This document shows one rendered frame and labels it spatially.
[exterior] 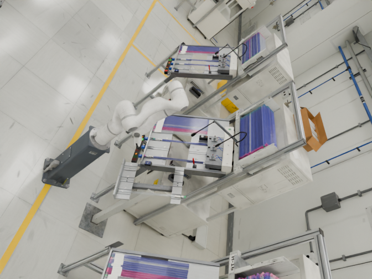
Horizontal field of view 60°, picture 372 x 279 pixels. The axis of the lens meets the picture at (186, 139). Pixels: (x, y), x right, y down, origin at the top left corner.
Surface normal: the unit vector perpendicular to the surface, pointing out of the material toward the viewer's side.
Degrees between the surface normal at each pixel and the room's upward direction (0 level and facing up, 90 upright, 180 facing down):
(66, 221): 0
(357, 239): 90
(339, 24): 90
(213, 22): 90
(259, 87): 90
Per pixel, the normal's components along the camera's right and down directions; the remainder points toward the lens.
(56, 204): 0.70, -0.44
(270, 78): -0.14, 0.68
